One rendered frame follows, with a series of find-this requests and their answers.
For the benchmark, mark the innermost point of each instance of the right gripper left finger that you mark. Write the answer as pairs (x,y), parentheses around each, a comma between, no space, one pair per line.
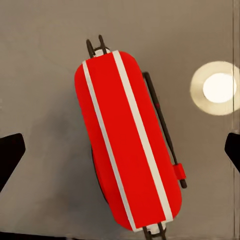
(12,149)

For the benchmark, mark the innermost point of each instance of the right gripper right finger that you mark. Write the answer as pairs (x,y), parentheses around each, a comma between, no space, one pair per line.
(232,149)

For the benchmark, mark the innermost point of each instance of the radio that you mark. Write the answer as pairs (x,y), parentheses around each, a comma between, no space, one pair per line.
(130,157)

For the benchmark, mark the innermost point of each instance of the coffee table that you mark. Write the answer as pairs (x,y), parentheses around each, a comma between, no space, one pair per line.
(190,48)

